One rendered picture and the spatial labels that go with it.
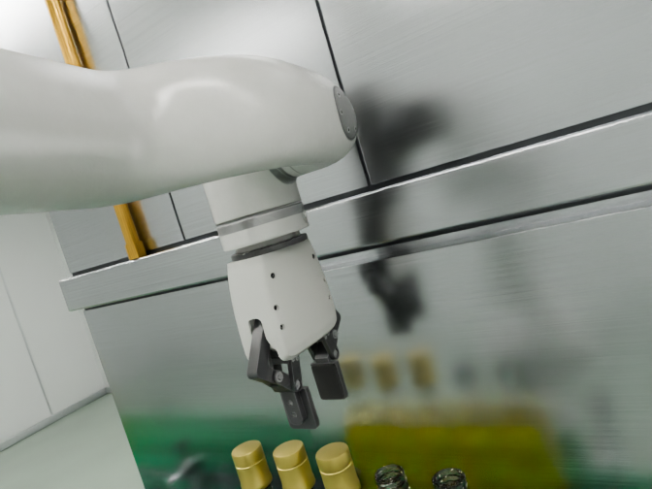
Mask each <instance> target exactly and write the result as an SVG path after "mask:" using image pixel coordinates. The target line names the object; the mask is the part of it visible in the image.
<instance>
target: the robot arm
mask: <svg viewBox="0 0 652 489"><path fill-rule="evenodd" d="M356 137H357V118H356V114H355V110H354V109H353V107H352V105H351V103H350V101H349V99H348V98H347V96H346V95H345V94H344V92H343V91H342V90H341V89H340V88H339V87H338V86H337V85H336V84H334V83H333V82H332V81H330V80H328V79H327V78H325V77H323V76H321V75H319V74H317V73H315V72H314V71H311V70H309V69H306V68H304V67H301V66H298V65H295V64H292V63H289V62H286V61H283V60H279V59H275V58H271V57H265V56H259V55H247V54H224V55H209V56H200V57H192V58H185V59H179V60H172V61H166V62H161V63H155V64H150V65H146V66H141V67H137V68H132V69H125V70H116V71H98V70H91V69H86V68H82V67H78V66H74V65H69V64H65V63H61V62H57V61H52V60H48V59H44V58H41V57H37V56H33V55H28V54H24V53H20V52H16V51H12V50H8V49H1V48H0V215H10V214H23V213H35V212H61V211H72V210H85V209H95V208H104V207H110V206H116V205H121V204H126V203H131V202H136V201H140V200H144V199H147V198H151V197H155V196H159V195H162V194H166V193H170V192H173V191H177V190H181V189H184V188H188V187H192V186H196V185H200V184H203V186H204V190H205V193H206V196H207V199H208V202H209V205H210V208H211V211H212V217H213V220H214V223H215V226H217V227H216V229H217V233H218V236H219V238H220V241H221V244H222V247H223V250H224V251H230V250H234V249H235V250H236V253H235V254H233V255H231V259H232V262H230V263H228V264H227V270H228V281H229V289H230V294H231V300H232V305H233V310H234V314H235V317H236V321H237V325H238V329H239V333H240V337H241V340H242V344H243V347H244V352H245V355H246V357H247V359H248V364H247V370H246V375H247V377H248V378H249V379H252V380H255V381H258V382H263V383H264V384H265V385H267V386H269V387H271V388H272V389H273V391H274V392H279V395H280V397H281V400H282V403H283V407H284V410H285V413H286V416H287V419H288V422H289V425H290V427H291V428H292V429H316V428H317V427H318V426H319V419H318V416H317V412H316V409H315V406H314V403H313V400H312V396H311V393H310V389H309V387H308V386H303V381H302V374H301V366H300V358H299V354H301V353H302V352H303V351H305V350H306V349H308V351H309V353H310V356H311V358H312V359H313V360H314V361H315V362H312V363H311V364H310V366H311V370H312V373H313V377H314V380H315V383H316V386H317V389H318V393H319V396H320V398H321V399H322V400H344V399H345V398H346V397H347V396H348V392H347V389H346V386H345V382H344V379H343V376H342V370H341V367H340V364H339V360H336V359H339V357H340V351H339V349H338V347H337V342H338V336H339V334H338V330H339V326H340V322H341V315H340V313H339V312H338V311H337V310H336V309H335V306H334V302H333V299H332V296H331V293H330V289H329V286H328V284H327V281H326V278H325V276H324V274H323V271H322V268H321V266H320V264H319V261H318V259H317V256H316V254H315V252H314V250H313V248H312V245H311V243H310V240H309V238H308V235H307V233H302V234H300V231H299V230H301V229H303V228H306V227H308V226H309V222H308V219H307V213H306V211H305V209H304V206H303V203H302V202H300V201H302V200H301V196H300V193H299V189H298V186H297V177H299V176H302V175H305V174H308V173H311V172H314V171H317V170H320V169H323V168H326V167H328V166H330V165H333V164H335V163H337V162H339V161H340V160H341V159H343V158H344V157H345V156H346V155H347V154H348V153H349V152H350V151H351V149H352V148H353V146H354V143H355V141H356ZM297 202H299V203H297ZM294 203H295V204H294ZM290 204H292V205H290ZM287 205H288V206H287ZM258 213H259V214H258ZM236 220H237V221H236ZM232 221H234V222H232ZM229 222H230V223H229ZM226 223H227V224H226ZM222 224H224V225H222ZM219 225H220V226H219ZM268 359H269V364H268ZM281 364H287V367H288V374H286V373H285V372H283V371H282V366H281Z"/></svg>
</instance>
